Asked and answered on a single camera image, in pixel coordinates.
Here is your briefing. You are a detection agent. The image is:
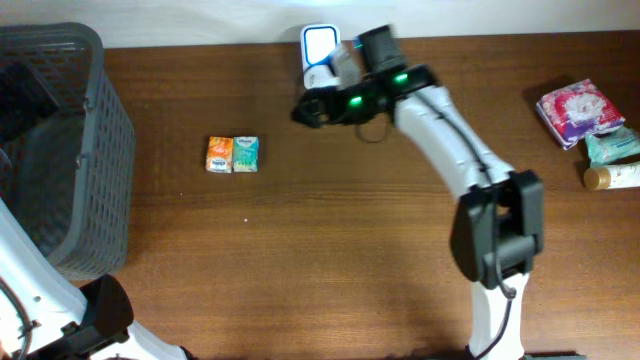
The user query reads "teal tissue pocket pack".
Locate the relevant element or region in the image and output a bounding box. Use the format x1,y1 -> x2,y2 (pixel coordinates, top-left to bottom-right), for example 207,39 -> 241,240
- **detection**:
233,136 -> 259,172

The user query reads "orange snack packet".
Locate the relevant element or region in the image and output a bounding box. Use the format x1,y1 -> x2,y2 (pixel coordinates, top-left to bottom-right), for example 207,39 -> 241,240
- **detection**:
205,136 -> 234,173

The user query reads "red purple snack packet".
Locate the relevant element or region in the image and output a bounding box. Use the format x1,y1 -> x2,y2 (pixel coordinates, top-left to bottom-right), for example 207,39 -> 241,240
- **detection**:
536,79 -> 625,150

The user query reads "teal green snack packet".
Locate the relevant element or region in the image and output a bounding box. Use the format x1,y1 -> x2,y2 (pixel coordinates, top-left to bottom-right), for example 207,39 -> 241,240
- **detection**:
585,127 -> 639,167

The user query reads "white lotion tube gold cap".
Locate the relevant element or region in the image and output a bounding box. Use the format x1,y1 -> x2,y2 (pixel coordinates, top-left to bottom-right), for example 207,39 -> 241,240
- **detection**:
583,162 -> 639,190

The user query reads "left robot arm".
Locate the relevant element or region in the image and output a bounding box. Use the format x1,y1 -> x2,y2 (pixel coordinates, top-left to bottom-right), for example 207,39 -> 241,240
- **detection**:
1,184 -> 194,359

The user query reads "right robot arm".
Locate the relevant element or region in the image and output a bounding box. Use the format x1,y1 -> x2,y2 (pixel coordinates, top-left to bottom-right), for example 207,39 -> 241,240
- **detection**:
292,24 -> 544,359

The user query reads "grey plastic mesh basket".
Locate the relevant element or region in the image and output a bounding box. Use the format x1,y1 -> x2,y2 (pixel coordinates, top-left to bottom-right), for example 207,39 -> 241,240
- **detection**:
1,23 -> 136,280

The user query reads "right black cable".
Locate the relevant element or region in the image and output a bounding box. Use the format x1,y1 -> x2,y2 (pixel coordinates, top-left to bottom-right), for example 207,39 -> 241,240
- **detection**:
354,89 -> 519,360

